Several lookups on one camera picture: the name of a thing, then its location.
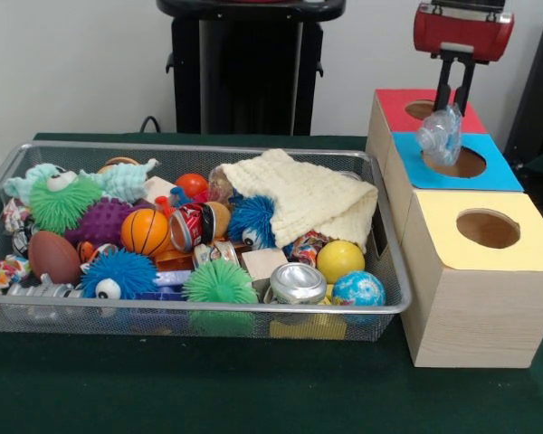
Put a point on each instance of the crushed silver can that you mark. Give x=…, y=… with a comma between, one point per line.
x=298, y=282

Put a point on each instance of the green spiky ball with eyes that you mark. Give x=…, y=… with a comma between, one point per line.
x=61, y=203

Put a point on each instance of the orange basketball toy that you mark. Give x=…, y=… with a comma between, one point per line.
x=145, y=232

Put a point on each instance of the brown football toy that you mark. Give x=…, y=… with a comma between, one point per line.
x=54, y=257

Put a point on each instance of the cream waffle cloth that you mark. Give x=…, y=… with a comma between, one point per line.
x=307, y=199

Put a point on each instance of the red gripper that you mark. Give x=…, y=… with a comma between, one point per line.
x=461, y=34

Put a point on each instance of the blue spiky ball with eye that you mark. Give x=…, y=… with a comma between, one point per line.
x=122, y=271

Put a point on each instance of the blue globe ball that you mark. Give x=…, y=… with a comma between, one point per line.
x=358, y=289

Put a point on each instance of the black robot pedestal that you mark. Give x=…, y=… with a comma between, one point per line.
x=253, y=68

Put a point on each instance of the black panel on stand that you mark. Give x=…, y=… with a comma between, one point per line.
x=538, y=90

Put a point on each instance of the purple spiky ball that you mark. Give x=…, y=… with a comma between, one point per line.
x=101, y=221

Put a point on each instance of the yellow ball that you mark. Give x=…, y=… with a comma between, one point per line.
x=340, y=262

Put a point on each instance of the dark green tablecloth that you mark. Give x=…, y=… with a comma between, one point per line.
x=208, y=389

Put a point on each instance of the crushed clear plastic bottle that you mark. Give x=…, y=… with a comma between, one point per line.
x=441, y=135

